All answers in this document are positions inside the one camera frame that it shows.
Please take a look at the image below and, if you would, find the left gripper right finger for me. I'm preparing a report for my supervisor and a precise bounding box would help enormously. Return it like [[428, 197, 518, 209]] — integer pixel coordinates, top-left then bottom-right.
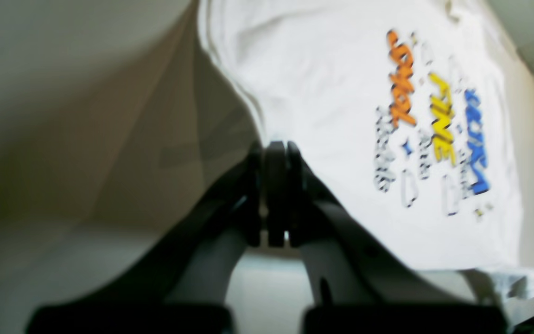
[[265, 141, 507, 334]]

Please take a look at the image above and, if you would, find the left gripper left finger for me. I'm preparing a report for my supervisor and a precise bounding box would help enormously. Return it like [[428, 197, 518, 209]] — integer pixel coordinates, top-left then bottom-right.
[[26, 142, 261, 334]]

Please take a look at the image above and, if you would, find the white printed T-shirt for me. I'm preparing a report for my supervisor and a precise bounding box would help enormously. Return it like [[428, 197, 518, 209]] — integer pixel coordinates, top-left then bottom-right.
[[197, 0, 534, 302]]

